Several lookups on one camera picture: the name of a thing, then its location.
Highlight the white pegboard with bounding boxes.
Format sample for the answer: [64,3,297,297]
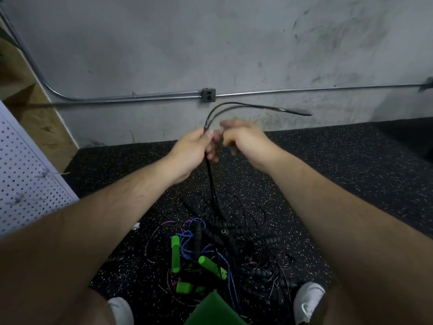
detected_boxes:
[0,101,80,236]

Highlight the pile of jump ropes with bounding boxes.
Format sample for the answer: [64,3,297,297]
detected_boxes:
[142,213,299,312]

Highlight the white right shoe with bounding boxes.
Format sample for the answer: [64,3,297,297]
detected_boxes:
[294,281,327,325]

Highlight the person's right hand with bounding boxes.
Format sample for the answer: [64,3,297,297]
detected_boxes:
[206,118,285,175]

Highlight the white shoe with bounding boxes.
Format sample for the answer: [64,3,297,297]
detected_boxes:
[107,297,135,325]
[294,281,327,325]

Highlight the metal conduit pipe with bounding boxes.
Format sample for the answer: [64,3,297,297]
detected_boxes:
[0,6,433,104]

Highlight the person's right forearm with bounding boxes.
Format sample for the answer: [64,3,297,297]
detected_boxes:
[267,153,433,325]

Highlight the person's left forearm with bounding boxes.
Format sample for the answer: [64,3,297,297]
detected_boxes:
[0,159,180,325]

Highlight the white left shoe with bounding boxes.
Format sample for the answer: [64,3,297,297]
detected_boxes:
[107,297,135,325]

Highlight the person's left hand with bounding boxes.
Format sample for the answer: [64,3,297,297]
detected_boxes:
[162,127,216,183]

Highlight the black foam-handled jump rope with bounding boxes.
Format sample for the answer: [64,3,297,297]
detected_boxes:
[203,101,313,224]

